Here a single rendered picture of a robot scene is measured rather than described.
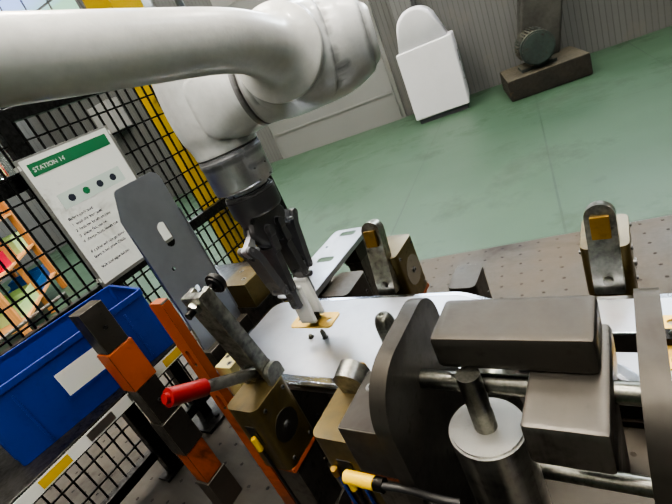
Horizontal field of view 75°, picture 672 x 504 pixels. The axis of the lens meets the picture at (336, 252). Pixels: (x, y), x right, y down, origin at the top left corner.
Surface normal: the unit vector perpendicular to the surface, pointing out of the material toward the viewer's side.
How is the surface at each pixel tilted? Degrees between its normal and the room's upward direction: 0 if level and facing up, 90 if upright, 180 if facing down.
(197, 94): 85
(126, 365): 90
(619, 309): 0
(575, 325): 0
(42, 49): 96
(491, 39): 90
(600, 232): 78
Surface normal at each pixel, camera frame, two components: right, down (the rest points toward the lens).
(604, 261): -0.52, 0.35
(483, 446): -0.38, -0.84
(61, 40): 0.57, 0.06
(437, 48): -0.26, 0.50
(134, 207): 0.81, -0.10
